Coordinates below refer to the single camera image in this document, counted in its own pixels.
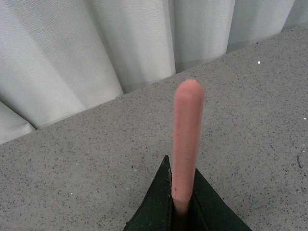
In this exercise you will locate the white pleated curtain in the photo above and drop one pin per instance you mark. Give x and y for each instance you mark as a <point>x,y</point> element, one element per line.
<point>61,57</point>

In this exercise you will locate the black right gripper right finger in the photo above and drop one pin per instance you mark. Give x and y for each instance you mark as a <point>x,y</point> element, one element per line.
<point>208,211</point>

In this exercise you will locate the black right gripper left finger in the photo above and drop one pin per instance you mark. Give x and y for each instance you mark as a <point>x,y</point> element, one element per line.
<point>155,211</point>

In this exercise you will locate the pink chopstick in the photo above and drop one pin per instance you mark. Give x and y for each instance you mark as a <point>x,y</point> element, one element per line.
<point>188,109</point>

